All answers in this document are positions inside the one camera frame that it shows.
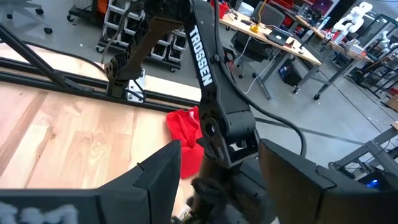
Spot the black device with blue light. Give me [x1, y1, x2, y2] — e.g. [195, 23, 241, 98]
[356, 167, 398, 195]

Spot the wooden top desk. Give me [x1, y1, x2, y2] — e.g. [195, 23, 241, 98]
[218, 10, 323, 101]

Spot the black box under desk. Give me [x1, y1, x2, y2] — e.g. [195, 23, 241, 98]
[277, 58, 308, 88]

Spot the black metal stand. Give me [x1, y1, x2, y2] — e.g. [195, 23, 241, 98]
[328, 126, 398, 175]

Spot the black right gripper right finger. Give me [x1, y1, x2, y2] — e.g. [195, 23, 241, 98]
[258, 138, 398, 224]

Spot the black table frame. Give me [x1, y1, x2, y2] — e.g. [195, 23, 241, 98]
[0, 22, 203, 113]

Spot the long wooden workbench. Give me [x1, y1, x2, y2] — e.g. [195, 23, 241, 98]
[294, 14, 374, 101]

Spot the grey laptop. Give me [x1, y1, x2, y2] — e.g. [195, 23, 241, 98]
[268, 26, 295, 46]

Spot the red cloth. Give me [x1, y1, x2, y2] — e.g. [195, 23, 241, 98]
[165, 106, 205, 180]

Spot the rolling cart with bins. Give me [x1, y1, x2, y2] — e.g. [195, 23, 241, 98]
[95, 0, 190, 73]

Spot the red storage bin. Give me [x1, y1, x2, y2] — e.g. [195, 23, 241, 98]
[210, 0, 230, 20]

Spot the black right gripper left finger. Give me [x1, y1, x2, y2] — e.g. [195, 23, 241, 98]
[98, 139, 183, 224]

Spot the black office chair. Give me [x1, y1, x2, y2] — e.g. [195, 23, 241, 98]
[0, 0, 54, 35]

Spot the yellow hanging cable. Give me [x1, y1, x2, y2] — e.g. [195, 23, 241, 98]
[249, 0, 269, 34]

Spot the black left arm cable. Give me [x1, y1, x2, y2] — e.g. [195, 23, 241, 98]
[212, 0, 308, 157]

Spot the grey office chair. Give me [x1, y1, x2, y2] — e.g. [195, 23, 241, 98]
[231, 1, 287, 79]

